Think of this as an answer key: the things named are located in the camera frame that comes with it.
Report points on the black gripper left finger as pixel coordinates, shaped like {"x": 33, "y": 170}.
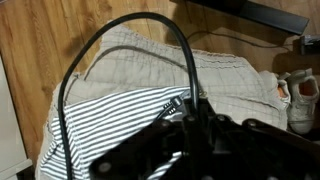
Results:
{"x": 160, "y": 146}

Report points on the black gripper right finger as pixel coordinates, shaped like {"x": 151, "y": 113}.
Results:
{"x": 253, "y": 150}

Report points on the striped white grey cloth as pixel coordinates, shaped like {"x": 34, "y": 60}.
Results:
{"x": 110, "y": 116}

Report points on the white sneaker orange insole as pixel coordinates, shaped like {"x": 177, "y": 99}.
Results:
{"x": 303, "y": 106}
{"x": 281, "y": 88}

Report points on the beige quilted blanket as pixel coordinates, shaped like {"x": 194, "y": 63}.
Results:
{"x": 150, "y": 66}

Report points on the grey metal leg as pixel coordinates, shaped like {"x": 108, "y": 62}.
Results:
{"x": 310, "y": 45}

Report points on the black flat equipment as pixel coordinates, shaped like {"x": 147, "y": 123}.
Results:
{"x": 266, "y": 15}

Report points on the white door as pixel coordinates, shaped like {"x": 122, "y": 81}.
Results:
{"x": 11, "y": 133}

